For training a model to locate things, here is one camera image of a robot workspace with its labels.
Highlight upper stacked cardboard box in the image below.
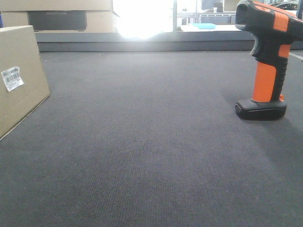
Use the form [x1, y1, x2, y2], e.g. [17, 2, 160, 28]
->
[0, 0, 113, 11]

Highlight brown cardboard package box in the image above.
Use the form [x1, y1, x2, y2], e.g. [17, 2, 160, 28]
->
[0, 26, 50, 139]

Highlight orange black barcode scanner gun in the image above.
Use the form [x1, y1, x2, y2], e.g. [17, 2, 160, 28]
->
[235, 0, 303, 121]

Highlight white barcode label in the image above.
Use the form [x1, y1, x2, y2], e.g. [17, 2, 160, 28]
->
[1, 67, 24, 92]

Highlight blue flat tray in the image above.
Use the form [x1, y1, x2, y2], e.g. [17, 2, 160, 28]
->
[190, 23, 216, 30]

